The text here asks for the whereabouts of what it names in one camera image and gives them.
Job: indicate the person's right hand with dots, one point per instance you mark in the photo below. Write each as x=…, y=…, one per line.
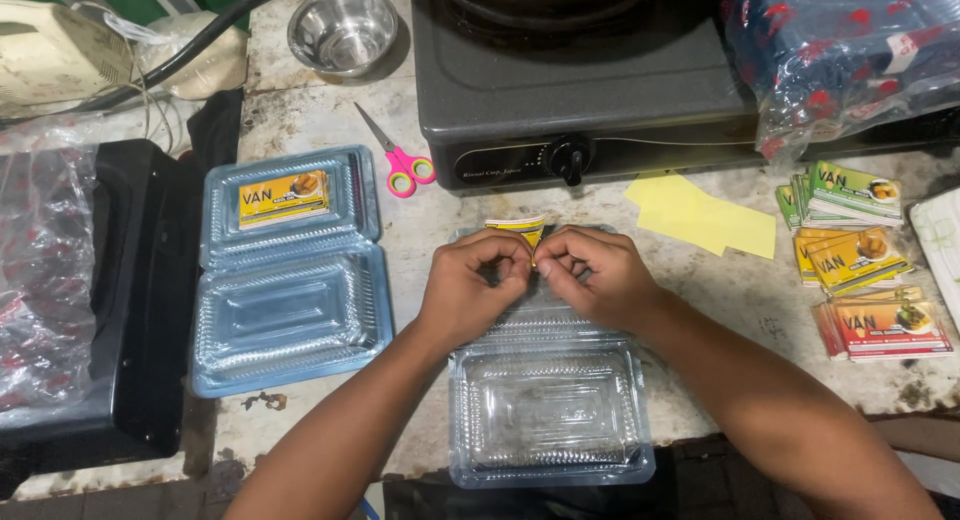
x=600, y=280

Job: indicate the person's left hand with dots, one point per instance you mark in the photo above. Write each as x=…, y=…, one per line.
x=457, y=287

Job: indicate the yellow label sticker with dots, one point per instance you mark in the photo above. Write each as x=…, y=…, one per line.
x=520, y=230

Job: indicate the yellow backing paper sheet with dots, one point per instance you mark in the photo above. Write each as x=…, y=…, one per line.
x=701, y=216

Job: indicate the clear plastic clamshell food box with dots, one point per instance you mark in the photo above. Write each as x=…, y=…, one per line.
x=547, y=400

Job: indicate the clear clamshell box with label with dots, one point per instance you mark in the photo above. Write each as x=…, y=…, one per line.
x=291, y=272

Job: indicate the dark grey gas stove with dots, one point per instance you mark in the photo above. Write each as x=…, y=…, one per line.
x=585, y=92

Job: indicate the yellow label on clamshell box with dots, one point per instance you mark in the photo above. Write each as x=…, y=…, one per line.
x=283, y=198

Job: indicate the stack of yellow label stickers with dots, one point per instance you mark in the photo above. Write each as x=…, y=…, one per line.
x=851, y=259

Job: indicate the stack of green label stickers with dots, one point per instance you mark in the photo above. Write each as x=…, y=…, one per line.
x=844, y=195

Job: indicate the small steel bowl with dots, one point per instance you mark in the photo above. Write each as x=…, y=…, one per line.
x=343, y=29

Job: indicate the stack of red label stickers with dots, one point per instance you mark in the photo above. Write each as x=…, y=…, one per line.
x=885, y=326

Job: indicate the black box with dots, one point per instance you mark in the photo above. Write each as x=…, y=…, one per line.
x=127, y=302

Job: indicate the plastic pack of clamshell boxes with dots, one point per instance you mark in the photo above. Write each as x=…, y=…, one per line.
x=840, y=47

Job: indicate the white patterned paper stack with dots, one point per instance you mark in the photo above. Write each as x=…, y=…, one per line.
x=941, y=242

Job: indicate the white plastic bag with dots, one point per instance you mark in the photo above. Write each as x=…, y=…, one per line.
x=199, y=59

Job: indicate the clear plastic bag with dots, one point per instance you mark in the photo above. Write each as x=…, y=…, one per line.
x=41, y=265

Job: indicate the cream plastic appliance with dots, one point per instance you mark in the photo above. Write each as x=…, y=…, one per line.
x=52, y=55

